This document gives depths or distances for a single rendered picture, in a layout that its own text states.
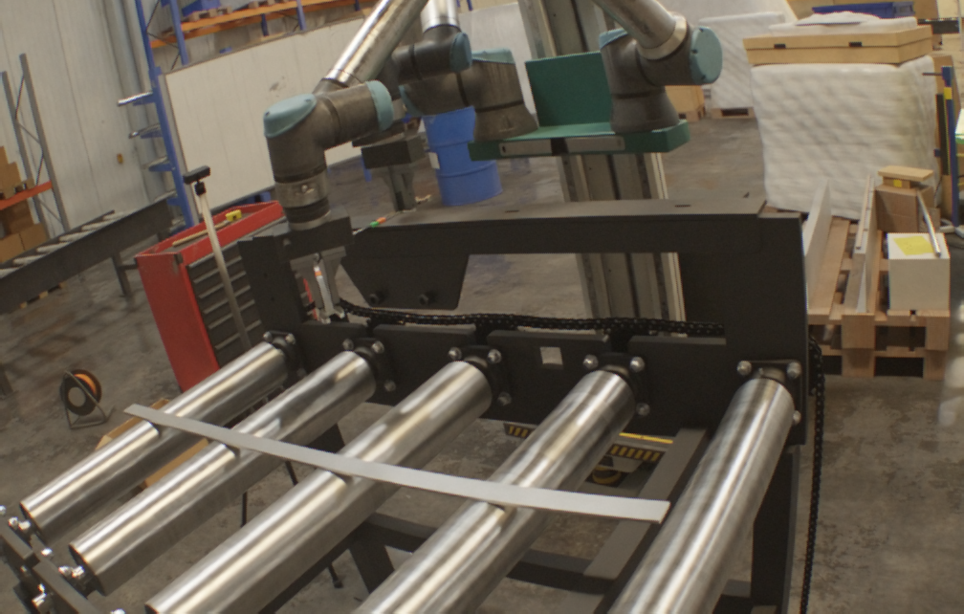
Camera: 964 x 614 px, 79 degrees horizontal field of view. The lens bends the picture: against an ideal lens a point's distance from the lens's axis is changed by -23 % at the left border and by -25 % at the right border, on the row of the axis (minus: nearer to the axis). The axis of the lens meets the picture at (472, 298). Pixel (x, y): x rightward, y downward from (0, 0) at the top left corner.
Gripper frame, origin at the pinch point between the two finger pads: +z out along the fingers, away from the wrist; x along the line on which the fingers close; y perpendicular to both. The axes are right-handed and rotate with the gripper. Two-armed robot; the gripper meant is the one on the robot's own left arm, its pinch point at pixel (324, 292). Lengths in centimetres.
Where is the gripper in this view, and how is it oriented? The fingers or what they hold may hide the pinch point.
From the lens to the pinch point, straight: 128.3
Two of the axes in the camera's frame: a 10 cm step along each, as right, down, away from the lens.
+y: 3.2, 4.2, -8.5
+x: 9.4, -2.6, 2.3
